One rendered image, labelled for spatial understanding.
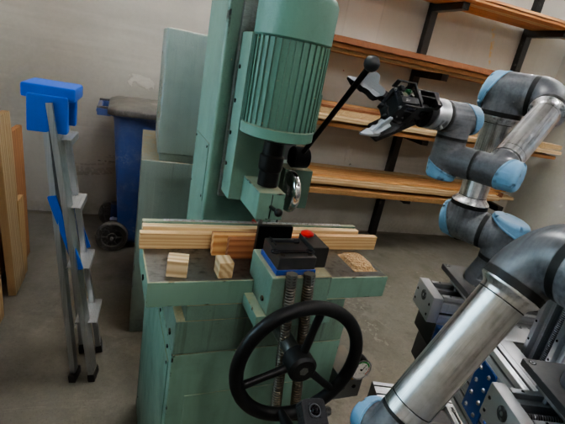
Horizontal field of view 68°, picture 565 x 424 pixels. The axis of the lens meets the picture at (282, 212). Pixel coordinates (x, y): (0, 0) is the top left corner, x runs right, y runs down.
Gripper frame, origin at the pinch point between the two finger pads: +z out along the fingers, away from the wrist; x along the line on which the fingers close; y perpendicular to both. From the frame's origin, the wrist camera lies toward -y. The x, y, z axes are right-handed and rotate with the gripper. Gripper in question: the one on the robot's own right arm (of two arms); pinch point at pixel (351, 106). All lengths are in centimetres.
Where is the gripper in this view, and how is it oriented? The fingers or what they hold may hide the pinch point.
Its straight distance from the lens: 98.3
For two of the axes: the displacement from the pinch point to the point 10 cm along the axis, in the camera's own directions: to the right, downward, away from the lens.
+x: 1.2, 9.2, -3.8
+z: -9.2, -0.4, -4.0
